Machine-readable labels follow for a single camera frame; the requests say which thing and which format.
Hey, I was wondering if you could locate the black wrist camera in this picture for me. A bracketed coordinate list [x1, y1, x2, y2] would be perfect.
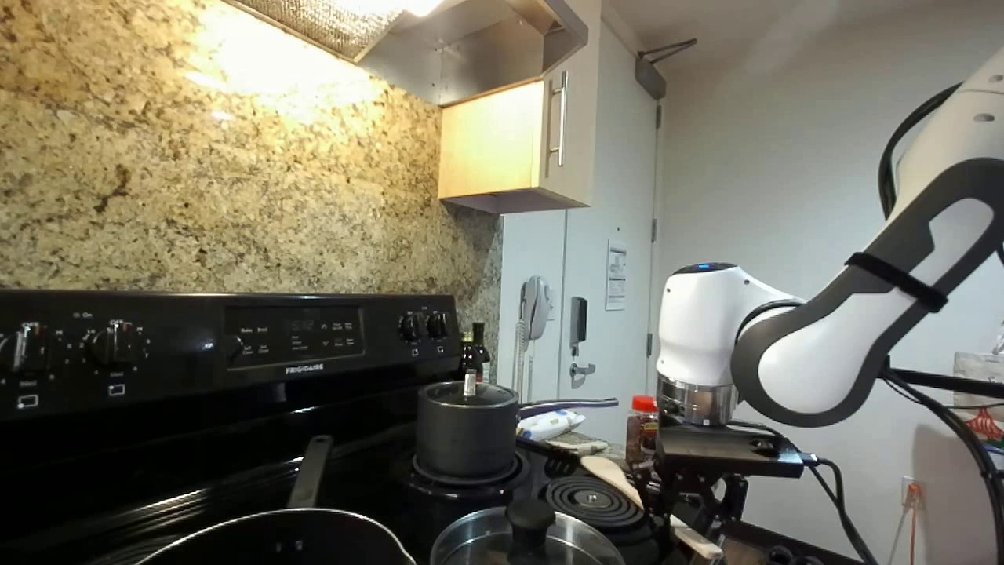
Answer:
[652, 420, 810, 483]

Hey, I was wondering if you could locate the red cap spice bottle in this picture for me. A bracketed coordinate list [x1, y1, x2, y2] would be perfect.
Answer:
[623, 392, 666, 472]

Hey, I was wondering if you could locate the small dark saucepan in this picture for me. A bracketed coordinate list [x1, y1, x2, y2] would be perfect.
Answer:
[415, 376, 622, 483]

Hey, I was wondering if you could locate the black door keypad lock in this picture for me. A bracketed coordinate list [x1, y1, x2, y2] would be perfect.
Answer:
[568, 295, 593, 347]

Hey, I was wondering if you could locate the white tube item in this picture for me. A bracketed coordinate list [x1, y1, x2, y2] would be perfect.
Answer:
[516, 408, 589, 447]

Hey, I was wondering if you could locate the white draped object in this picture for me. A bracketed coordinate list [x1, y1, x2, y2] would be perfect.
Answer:
[907, 420, 1004, 565]

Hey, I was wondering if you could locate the wooden spoon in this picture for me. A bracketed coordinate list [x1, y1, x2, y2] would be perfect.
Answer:
[578, 451, 729, 565]

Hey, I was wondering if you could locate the light wooden cabinet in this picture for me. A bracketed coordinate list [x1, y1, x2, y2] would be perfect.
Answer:
[435, 0, 610, 217]

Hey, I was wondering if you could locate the white wall phone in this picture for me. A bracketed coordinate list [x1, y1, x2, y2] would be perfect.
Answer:
[517, 274, 556, 345]

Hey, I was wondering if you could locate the black electric stove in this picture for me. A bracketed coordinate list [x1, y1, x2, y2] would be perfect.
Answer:
[0, 285, 732, 565]

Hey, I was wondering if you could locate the bare black coil burner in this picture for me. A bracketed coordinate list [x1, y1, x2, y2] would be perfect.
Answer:
[539, 472, 648, 532]

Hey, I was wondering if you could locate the covered black coil burner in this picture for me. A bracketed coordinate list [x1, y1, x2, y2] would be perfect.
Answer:
[406, 450, 532, 502]

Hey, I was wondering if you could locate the white paper notice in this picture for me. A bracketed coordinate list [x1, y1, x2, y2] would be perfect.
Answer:
[601, 241, 633, 313]

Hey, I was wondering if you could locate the clear plastic bag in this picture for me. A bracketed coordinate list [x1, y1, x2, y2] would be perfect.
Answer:
[950, 347, 1004, 455]

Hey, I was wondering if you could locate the grey door closer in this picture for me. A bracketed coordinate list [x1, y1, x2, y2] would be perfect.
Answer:
[633, 33, 701, 104]

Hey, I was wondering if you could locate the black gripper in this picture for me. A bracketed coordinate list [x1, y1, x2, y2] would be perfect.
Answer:
[633, 467, 754, 554]

